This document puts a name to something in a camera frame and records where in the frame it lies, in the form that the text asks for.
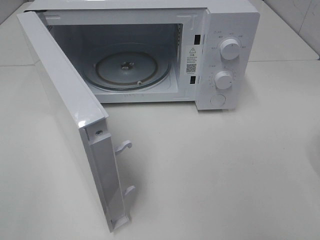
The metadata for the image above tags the round white door button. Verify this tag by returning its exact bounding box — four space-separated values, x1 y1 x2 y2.
210 94 226 108

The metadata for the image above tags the white microwave door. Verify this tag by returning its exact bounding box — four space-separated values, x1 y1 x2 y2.
17 11 135 232

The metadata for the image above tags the white timer knob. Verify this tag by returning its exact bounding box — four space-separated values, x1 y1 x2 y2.
213 70 233 90

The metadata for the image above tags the glass microwave turntable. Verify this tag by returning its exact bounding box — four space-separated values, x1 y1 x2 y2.
83 51 171 92

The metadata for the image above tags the white warning label sticker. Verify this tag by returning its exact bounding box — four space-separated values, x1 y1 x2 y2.
184 45 201 75

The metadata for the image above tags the white microwave oven body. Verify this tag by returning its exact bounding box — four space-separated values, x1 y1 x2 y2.
22 0 260 111

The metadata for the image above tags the upper white power knob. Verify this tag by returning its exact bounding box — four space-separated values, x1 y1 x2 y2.
219 37 241 60

